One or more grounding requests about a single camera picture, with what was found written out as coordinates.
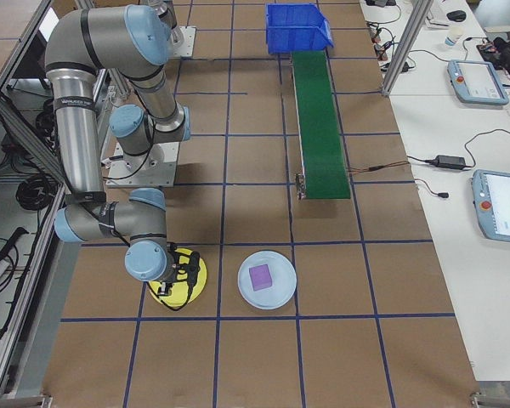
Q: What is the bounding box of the purple foam block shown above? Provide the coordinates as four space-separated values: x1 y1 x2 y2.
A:
247 263 275 292

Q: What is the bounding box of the yellow round plate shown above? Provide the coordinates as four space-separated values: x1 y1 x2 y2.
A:
147 250 208 314

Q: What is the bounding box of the light blue round plate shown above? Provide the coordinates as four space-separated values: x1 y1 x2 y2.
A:
236 250 298 311

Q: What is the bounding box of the aluminium profile bar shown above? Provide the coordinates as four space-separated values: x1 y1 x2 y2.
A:
0 393 54 408
468 390 510 408

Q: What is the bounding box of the green conveyor belt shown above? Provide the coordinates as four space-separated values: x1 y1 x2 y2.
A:
288 49 353 202

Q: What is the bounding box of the blue plastic storage bin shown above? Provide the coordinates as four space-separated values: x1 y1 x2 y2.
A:
264 3 337 57

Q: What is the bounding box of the light blue teach pendant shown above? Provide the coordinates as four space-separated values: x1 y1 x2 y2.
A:
446 59 510 107
468 168 510 246

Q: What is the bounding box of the white paper cup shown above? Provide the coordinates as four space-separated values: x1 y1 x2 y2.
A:
445 26 465 48

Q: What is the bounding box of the white square base plate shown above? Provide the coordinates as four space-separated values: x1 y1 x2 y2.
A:
168 25 197 59
105 139 182 189

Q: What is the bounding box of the black cable coil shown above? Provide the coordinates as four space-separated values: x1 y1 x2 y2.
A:
16 174 55 213

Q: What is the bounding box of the V-shaped metal bar frame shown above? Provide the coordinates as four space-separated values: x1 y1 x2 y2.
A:
0 0 86 399

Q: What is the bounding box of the red and black wire pair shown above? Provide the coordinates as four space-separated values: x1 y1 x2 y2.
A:
347 161 410 175

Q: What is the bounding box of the black USB plug cable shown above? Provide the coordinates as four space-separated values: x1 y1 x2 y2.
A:
413 179 450 200

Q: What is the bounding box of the aluminium profile post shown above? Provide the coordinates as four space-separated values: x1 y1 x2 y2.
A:
380 0 437 99

